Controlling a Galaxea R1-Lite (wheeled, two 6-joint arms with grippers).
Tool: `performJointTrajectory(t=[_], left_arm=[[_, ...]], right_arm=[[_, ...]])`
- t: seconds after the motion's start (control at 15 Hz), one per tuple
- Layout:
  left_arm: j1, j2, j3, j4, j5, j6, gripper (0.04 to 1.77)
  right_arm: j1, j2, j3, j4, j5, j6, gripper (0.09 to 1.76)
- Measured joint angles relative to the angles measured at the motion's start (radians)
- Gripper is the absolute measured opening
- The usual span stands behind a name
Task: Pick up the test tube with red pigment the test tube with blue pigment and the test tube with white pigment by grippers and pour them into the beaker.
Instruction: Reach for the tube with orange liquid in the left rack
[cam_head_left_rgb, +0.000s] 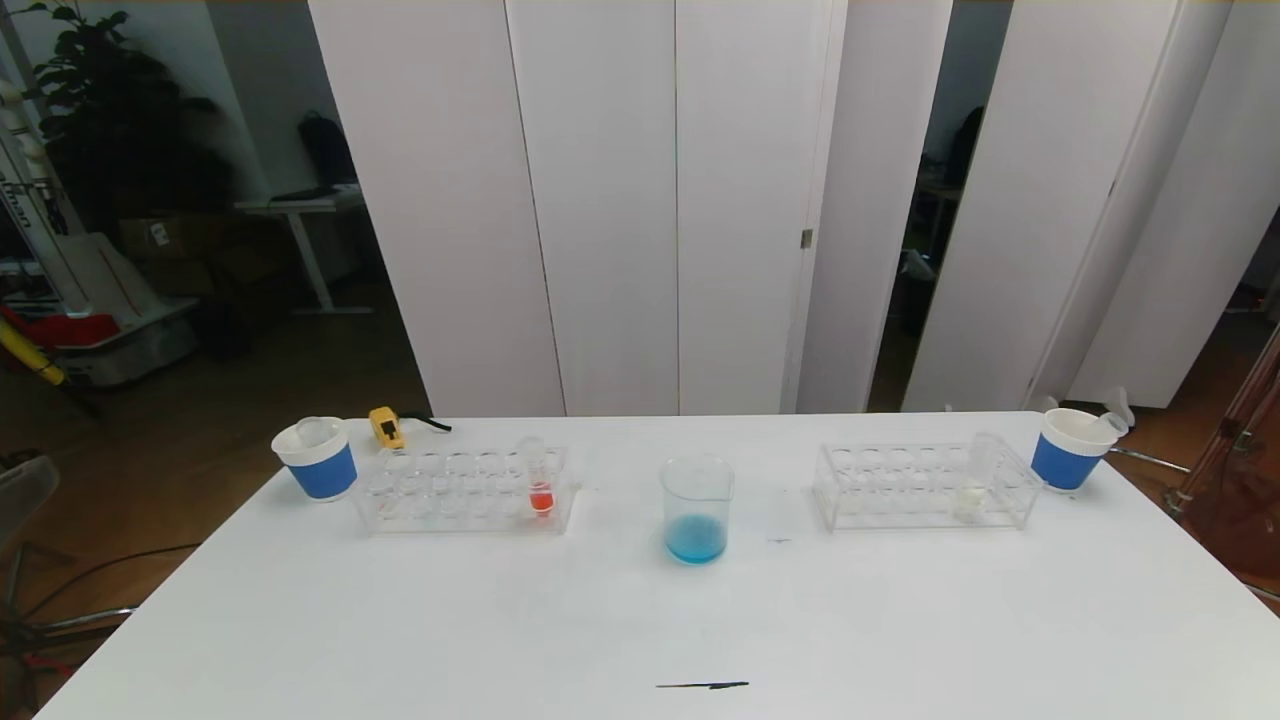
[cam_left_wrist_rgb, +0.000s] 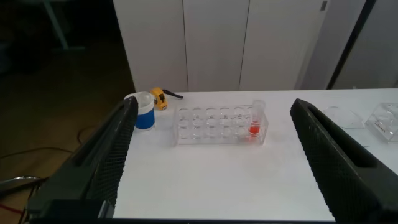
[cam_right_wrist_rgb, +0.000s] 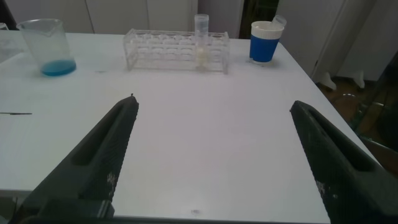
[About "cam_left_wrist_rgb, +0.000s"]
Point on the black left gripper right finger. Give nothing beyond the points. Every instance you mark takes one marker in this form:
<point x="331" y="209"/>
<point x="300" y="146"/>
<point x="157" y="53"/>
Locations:
<point x="342" y="174"/>

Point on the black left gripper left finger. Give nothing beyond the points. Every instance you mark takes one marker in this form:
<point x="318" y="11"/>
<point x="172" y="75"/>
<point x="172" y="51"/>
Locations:
<point x="93" y="174"/>

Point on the test tube with red liquid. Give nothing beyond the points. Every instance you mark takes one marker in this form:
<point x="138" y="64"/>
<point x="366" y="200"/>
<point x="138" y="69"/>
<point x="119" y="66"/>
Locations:
<point x="255" y="127"/>

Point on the clear beaker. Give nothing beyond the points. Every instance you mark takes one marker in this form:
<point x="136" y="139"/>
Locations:
<point x="345" y="119"/>

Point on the clear plastic test tube rack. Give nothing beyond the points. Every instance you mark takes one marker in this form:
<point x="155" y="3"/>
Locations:
<point x="214" y="127"/>
<point x="384" y="123"/>

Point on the blue and white paper cup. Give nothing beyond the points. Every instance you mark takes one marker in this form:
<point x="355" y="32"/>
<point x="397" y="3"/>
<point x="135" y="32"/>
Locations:
<point x="145" y="119"/>

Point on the yellow tape measure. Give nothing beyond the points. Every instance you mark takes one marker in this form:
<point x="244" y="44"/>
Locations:
<point x="159" y="99"/>

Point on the white folding partition screen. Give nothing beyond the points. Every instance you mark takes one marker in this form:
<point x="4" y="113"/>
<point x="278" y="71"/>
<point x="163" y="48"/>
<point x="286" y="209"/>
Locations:
<point x="217" y="46"/>
<point x="373" y="56"/>

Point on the metal chair frame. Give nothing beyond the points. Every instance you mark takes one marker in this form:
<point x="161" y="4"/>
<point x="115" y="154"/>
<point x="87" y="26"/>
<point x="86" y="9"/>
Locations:
<point x="15" y="182"/>

